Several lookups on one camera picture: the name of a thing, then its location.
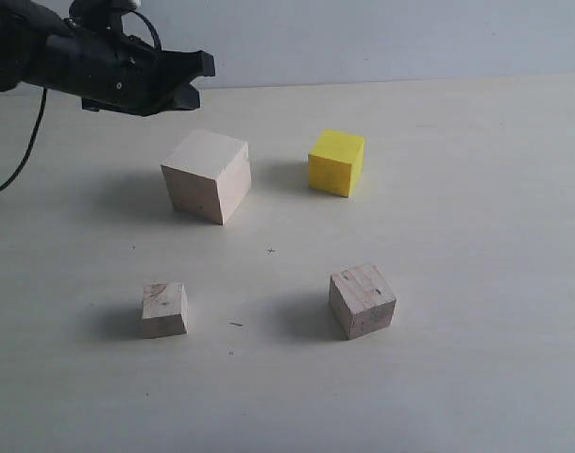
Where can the yellow cube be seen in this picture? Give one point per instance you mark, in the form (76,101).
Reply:
(335,162)

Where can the small wooden cube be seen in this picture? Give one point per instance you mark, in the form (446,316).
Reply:
(164,310)

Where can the large pale wooden cube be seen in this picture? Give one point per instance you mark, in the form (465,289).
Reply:
(208,175)

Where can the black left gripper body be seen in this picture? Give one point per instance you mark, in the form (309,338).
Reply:
(106,68)

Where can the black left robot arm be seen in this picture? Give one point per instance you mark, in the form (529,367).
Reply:
(24,24)

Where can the medium wooden cube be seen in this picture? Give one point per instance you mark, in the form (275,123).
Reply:
(361,300)

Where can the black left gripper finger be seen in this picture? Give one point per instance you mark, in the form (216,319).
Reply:
(176,68)
(184,97)

